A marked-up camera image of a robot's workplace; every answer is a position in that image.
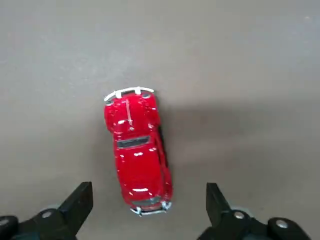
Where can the red toy car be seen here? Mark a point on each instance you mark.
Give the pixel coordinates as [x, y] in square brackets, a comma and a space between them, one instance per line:
[140, 162]

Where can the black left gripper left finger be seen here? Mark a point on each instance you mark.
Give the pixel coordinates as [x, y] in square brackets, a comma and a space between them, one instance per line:
[50, 222]

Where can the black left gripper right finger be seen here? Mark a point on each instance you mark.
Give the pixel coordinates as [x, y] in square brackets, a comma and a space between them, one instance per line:
[237, 225]

